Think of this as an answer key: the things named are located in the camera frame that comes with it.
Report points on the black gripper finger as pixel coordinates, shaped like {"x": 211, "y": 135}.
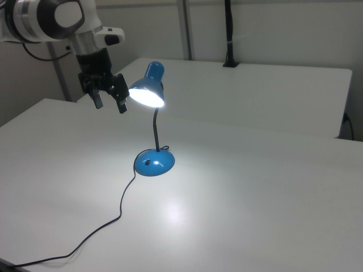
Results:
{"x": 121, "y": 105}
{"x": 97, "y": 100}

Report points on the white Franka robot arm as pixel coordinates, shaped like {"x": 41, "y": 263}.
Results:
{"x": 42, "y": 20}

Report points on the black clamped camera pole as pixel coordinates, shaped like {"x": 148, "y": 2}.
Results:
{"x": 230, "y": 34}

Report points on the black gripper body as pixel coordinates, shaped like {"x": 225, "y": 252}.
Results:
{"x": 95, "y": 68}

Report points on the blue desk lamp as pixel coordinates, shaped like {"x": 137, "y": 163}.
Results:
{"x": 151, "y": 119}

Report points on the white rear table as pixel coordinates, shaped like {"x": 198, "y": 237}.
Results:
{"x": 241, "y": 93}

